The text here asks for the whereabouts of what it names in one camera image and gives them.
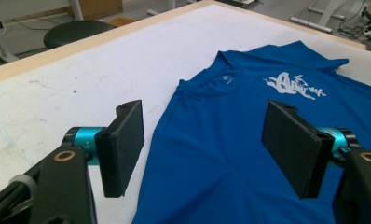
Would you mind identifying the white metal stand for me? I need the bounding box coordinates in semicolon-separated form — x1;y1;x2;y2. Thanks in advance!
290;0;366;34

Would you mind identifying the orange tray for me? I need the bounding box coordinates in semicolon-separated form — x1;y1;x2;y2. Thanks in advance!
107;16;136;28

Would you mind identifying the blue t-shirt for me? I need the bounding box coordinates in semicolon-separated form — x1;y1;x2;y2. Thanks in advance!
131;40;371;224

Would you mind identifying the tangle of black floor cables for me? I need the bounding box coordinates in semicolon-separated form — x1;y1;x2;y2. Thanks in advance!
337;0;371;48

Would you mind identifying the black round stool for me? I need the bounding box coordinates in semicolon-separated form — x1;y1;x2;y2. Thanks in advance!
43;20;115;50

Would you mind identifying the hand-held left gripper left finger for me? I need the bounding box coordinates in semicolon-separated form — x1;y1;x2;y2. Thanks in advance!
62;99;145;199

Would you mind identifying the white desk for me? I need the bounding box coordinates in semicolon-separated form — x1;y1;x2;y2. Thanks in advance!
0;0;84;63

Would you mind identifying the white table mat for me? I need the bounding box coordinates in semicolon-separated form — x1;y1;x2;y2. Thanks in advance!
0;3;371;224

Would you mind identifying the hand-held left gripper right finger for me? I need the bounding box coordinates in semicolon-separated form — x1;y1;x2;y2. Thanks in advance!
261;100;360;200

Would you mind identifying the large cardboard box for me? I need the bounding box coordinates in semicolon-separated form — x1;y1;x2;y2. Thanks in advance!
66;0;124;21

